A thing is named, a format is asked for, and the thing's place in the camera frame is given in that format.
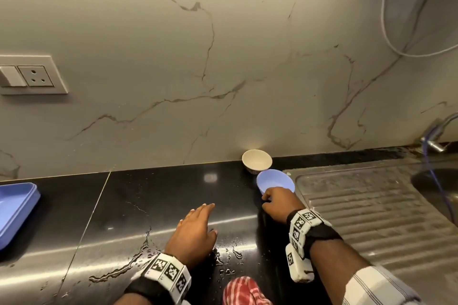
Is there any person's left hand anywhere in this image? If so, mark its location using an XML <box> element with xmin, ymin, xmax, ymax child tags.
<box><xmin>164</xmin><ymin>203</ymin><xmax>218</xmax><ymax>272</ymax></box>

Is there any person's right hand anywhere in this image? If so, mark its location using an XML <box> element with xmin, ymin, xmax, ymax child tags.
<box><xmin>261</xmin><ymin>186</ymin><xmax>307</xmax><ymax>225</ymax></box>

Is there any small blue bowl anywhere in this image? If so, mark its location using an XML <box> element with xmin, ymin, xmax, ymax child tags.
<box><xmin>256</xmin><ymin>169</ymin><xmax>296</xmax><ymax>203</ymax></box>

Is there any small cream bowl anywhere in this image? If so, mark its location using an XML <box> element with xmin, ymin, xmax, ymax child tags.
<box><xmin>241</xmin><ymin>149</ymin><xmax>273</xmax><ymax>175</ymax></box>

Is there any red checkered cloth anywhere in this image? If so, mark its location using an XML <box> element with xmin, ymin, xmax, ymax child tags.
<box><xmin>222</xmin><ymin>276</ymin><xmax>272</xmax><ymax>305</ymax></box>

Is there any person's right forearm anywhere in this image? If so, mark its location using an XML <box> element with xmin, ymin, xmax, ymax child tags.
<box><xmin>308</xmin><ymin>238</ymin><xmax>371</xmax><ymax>305</ymax></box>

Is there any person's left forearm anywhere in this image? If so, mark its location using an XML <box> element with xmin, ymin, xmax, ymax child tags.
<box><xmin>114</xmin><ymin>292</ymin><xmax>151</xmax><ymax>305</ymax></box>

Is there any right wrist marker band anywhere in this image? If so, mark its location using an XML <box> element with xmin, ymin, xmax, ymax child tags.
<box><xmin>286</xmin><ymin>209</ymin><xmax>344</xmax><ymax>259</ymax></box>

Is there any steel sink with drainboard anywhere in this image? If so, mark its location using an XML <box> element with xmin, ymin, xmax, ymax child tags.
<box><xmin>282</xmin><ymin>152</ymin><xmax>458</xmax><ymax>298</ymax></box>

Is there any striped shirt sleeve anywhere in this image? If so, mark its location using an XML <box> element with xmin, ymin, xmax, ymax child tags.
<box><xmin>342</xmin><ymin>265</ymin><xmax>423</xmax><ymax>305</ymax></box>

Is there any steel faucet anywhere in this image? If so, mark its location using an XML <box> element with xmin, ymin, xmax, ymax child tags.
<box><xmin>420</xmin><ymin>112</ymin><xmax>458</xmax><ymax>153</ymax></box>

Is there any blue rectangular tray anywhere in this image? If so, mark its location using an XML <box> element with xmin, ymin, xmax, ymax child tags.
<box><xmin>0</xmin><ymin>182</ymin><xmax>41</xmax><ymax>251</ymax></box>

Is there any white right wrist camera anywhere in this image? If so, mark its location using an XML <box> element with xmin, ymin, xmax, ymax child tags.
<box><xmin>285</xmin><ymin>244</ymin><xmax>315</xmax><ymax>284</ymax></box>

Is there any blue hose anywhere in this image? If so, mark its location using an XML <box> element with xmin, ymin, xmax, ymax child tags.
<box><xmin>422</xmin><ymin>126</ymin><xmax>455</xmax><ymax>225</ymax></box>

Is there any white cable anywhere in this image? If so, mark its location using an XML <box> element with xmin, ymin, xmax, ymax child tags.
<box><xmin>380</xmin><ymin>0</ymin><xmax>458</xmax><ymax>58</ymax></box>

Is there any white wall switch socket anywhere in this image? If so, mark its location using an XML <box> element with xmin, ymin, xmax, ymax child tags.
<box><xmin>0</xmin><ymin>54</ymin><xmax>69</xmax><ymax>96</ymax></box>

